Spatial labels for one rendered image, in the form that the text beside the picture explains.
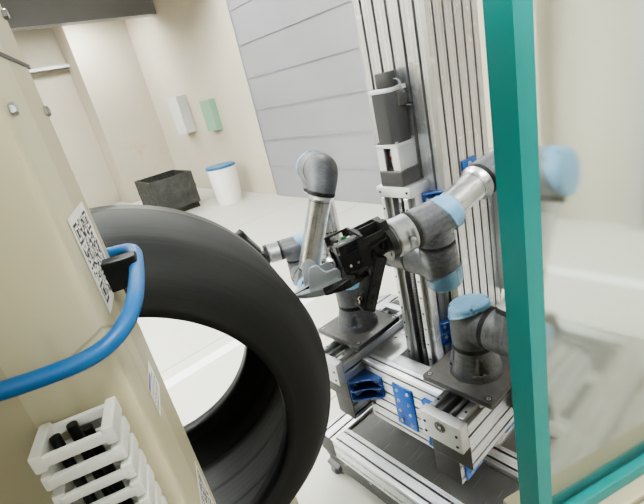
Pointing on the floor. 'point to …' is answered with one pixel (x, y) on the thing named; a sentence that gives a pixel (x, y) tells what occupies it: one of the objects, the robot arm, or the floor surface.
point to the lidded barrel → (225, 182)
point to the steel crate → (169, 190)
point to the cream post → (53, 297)
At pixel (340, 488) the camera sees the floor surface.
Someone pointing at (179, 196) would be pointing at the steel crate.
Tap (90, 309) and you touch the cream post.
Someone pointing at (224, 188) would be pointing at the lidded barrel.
